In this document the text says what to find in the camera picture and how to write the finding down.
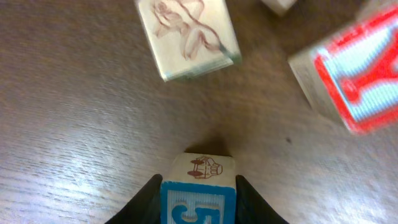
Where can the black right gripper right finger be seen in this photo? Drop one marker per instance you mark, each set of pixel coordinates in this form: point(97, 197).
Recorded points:
point(251, 208)

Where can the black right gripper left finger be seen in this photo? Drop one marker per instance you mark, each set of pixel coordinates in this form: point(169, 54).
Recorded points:
point(144, 207)

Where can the blue number 5 block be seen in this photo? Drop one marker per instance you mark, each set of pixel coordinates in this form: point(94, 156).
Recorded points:
point(200, 188)

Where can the red letter Y block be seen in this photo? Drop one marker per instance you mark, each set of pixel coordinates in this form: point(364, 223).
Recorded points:
point(351, 76)

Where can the green letter V block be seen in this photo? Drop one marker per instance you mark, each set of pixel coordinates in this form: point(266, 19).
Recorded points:
point(189, 37)

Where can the red letter G block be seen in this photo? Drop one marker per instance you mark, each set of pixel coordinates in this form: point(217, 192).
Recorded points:
point(280, 7)

